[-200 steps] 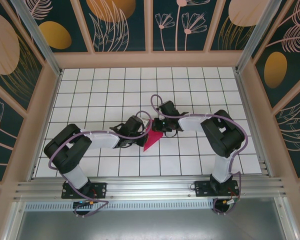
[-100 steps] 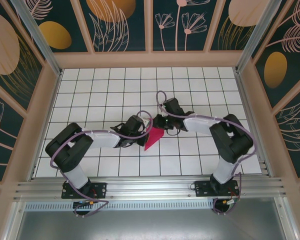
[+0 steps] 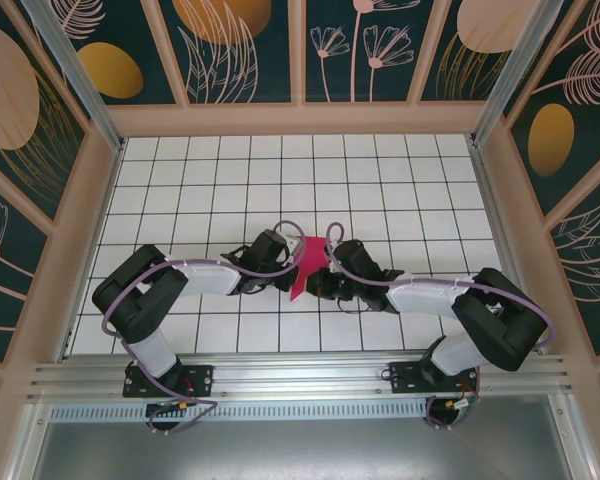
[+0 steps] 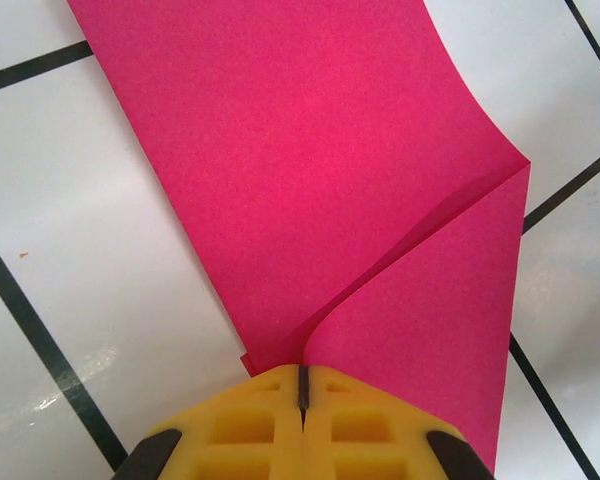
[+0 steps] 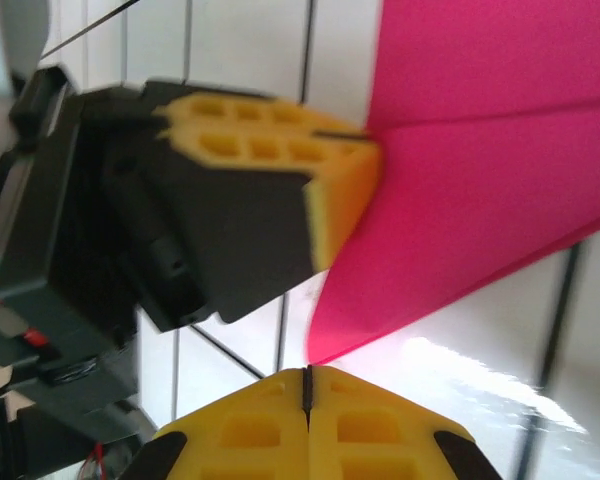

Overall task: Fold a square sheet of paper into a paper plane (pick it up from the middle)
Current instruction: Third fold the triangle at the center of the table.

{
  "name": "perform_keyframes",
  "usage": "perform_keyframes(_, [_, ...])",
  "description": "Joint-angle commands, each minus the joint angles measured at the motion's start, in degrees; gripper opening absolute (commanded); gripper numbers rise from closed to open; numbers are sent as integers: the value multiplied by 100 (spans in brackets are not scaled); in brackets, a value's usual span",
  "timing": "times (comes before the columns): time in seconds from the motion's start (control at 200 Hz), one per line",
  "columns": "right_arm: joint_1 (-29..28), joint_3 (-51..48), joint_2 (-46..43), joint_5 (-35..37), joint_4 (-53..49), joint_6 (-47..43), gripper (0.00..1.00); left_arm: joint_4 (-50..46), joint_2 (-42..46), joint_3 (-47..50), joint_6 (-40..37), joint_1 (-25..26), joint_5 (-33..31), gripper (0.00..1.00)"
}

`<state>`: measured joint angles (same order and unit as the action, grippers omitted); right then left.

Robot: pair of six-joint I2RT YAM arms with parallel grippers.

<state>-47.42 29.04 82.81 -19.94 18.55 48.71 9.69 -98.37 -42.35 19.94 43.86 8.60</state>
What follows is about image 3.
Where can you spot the pink square paper sheet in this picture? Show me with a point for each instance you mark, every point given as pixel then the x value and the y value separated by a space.
pixel 312 255

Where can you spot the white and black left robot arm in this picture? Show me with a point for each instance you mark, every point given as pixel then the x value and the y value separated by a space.
pixel 135 305

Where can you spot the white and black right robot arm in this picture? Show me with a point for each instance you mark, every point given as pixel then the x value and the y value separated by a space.
pixel 500 325

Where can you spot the grey metal sheet panel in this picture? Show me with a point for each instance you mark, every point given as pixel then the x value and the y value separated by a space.
pixel 300 450

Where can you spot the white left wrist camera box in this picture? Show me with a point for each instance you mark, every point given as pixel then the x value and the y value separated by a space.
pixel 295 247

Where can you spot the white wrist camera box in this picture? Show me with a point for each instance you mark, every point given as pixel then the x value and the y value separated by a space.
pixel 334 246
pixel 295 247

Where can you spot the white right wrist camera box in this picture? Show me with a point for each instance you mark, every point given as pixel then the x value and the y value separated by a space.
pixel 334 246

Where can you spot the aluminium mounting rail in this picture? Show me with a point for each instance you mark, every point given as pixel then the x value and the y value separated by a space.
pixel 300 372

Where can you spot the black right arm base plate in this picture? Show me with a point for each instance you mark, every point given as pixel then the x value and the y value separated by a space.
pixel 405 377

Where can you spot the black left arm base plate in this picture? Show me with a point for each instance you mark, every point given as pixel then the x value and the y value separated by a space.
pixel 200 380

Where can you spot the aluminium side rail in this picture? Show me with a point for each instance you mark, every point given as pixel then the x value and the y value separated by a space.
pixel 505 240

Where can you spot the aluminium corner post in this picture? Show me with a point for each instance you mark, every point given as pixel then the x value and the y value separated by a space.
pixel 509 75
pixel 77 75

